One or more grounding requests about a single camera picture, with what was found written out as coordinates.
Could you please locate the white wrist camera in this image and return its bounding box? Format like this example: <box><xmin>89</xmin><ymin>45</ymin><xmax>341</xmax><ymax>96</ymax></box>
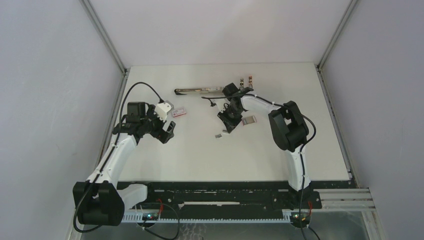
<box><xmin>212</xmin><ymin>98</ymin><xmax>229</xmax><ymax>113</ymax></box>
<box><xmin>154</xmin><ymin>101</ymin><xmax>174</xmax><ymax>123</ymax></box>

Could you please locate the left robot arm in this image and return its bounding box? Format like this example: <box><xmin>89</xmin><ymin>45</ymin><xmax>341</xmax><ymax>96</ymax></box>
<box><xmin>72</xmin><ymin>100</ymin><xmax>176</xmax><ymax>228</ymax></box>

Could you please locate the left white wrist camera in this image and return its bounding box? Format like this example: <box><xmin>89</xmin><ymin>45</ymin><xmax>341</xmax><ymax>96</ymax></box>
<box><xmin>154</xmin><ymin>101</ymin><xmax>174</xmax><ymax>123</ymax></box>

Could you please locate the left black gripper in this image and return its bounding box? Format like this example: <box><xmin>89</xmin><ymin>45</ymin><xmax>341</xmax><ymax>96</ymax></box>
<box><xmin>140</xmin><ymin>105</ymin><xmax>175</xmax><ymax>144</ymax></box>

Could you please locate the black and beige stapler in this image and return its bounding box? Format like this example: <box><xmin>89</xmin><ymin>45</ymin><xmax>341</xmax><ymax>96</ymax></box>
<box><xmin>173</xmin><ymin>87</ymin><xmax>224</xmax><ymax>96</ymax></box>

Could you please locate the aluminium frame rail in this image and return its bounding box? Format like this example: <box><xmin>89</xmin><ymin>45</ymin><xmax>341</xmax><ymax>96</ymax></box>
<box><xmin>313</xmin><ymin>188</ymin><xmax>376</xmax><ymax>212</ymax></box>

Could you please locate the left green circuit board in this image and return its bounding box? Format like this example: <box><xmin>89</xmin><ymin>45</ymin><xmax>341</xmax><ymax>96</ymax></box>
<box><xmin>142</xmin><ymin>213</ymin><xmax>160</xmax><ymax>221</ymax></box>

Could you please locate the black camera cable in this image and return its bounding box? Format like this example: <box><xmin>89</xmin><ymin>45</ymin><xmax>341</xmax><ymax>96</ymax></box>
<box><xmin>72</xmin><ymin>81</ymin><xmax>166</xmax><ymax>233</ymax></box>
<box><xmin>201</xmin><ymin>93</ymin><xmax>322</xmax><ymax>240</ymax></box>

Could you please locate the left corner frame post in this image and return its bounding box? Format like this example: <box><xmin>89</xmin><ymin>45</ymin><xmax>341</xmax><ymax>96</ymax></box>
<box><xmin>80</xmin><ymin>0</ymin><xmax>128</xmax><ymax>92</ymax></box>

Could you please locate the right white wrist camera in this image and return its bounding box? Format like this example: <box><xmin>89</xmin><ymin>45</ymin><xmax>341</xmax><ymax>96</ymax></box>
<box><xmin>212</xmin><ymin>98</ymin><xmax>229</xmax><ymax>113</ymax></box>

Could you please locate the corner frame post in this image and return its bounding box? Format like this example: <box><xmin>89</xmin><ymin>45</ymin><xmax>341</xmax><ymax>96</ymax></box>
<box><xmin>80</xmin><ymin>0</ymin><xmax>128</xmax><ymax>92</ymax></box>
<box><xmin>316</xmin><ymin>0</ymin><xmax>361</xmax><ymax>72</ymax></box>

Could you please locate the right green circuit board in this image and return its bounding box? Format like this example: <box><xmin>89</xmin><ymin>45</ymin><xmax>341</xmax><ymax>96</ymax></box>
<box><xmin>289</xmin><ymin>212</ymin><xmax>311</xmax><ymax>229</ymax></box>

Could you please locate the right corner frame post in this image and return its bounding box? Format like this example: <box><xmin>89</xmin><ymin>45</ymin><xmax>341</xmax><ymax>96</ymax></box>
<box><xmin>316</xmin><ymin>0</ymin><xmax>361</xmax><ymax>72</ymax></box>

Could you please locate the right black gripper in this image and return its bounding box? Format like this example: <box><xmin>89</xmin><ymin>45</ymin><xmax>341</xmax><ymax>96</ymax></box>
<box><xmin>217</xmin><ymin>105</ymin><xmax>243</xmax><ymax>133</ymax></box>

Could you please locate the white slotted cable duct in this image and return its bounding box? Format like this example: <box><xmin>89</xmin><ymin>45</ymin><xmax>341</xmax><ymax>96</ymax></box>
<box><xmin>121</xmin><ymin>208</ymin><xmax>292</xmax><ymax>223</ymax></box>

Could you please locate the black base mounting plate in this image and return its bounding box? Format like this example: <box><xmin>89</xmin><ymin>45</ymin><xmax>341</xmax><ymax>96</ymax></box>
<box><xmin>115</xmin><ymin>180</ymin><xmax>357</xmax><ymax>221</ymax></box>

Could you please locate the red white staple box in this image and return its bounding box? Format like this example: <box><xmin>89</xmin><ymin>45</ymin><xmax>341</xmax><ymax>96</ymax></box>
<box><xmin>172</xmin><ymin>107</ymin><xmax>187</xmax><ymax>118</ymax></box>

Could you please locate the right black camera cable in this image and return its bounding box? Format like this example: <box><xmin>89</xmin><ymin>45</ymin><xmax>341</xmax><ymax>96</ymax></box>
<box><xmin>201</xmin><ymin>93</ymin><xmax>322</xmax><ymax>240</ymax></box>

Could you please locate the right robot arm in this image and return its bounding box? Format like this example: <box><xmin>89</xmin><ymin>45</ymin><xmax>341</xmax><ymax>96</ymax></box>
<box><xmin>210</xmin><ymin>83</ymin><xmax>311</xmax><ymax>208</ymax></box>

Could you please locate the left black camera cable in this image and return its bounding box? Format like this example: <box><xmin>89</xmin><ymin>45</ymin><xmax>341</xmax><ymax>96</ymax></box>
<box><xmin>72</xmin><ymin>81</ymin><xmax>166</xmax><ymax>233</ymax></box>

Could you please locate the green circuit board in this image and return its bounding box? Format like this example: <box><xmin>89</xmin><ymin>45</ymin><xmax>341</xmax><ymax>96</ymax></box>
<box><xmin>289</xmin><ymin>212</ymin><xmax>311</xmax><ymax>229</ymax></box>
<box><xmin>142</xmin><ymin>213</ymin><xmax>160</xmax><ymax>221</ymax></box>

